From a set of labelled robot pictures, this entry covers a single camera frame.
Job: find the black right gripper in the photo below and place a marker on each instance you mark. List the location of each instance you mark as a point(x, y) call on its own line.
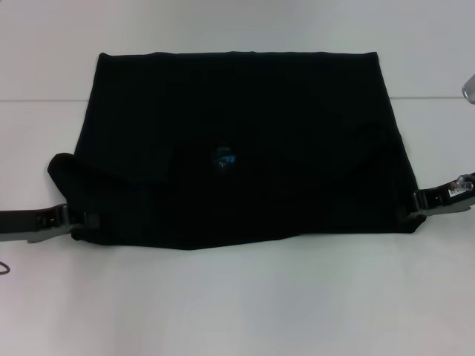
point(451, 200)

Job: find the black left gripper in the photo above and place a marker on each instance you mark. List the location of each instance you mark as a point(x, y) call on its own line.
point(29, 222)

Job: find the black shirt with FREE print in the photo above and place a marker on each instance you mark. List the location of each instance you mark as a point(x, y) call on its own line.
point(237, 148)

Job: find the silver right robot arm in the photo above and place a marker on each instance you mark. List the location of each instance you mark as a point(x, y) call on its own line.
point(470, 88)

